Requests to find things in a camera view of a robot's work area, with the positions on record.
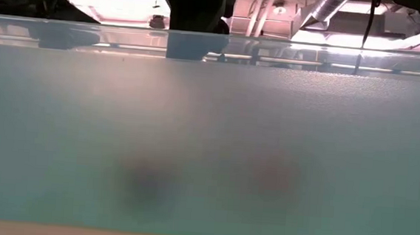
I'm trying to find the round ceiling light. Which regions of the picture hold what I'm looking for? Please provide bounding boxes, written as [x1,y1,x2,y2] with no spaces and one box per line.
[271,2,288,16]

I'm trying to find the green translucent plastic container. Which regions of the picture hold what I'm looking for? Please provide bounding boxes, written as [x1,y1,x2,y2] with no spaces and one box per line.
[0,13,420,235]

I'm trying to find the white ceiling pipes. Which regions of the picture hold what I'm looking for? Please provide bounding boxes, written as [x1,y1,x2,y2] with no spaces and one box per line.
[243,0,277,40]

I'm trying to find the silver corrugated ceiling duct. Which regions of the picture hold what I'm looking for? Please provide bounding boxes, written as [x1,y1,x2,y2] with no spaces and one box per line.
[291,0,356,41]

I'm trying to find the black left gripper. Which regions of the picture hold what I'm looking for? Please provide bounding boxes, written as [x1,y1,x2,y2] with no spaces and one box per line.
[0,0,104,53]

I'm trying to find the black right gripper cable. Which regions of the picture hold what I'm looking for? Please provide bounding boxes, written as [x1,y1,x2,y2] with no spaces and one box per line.
[353,0,382,76]

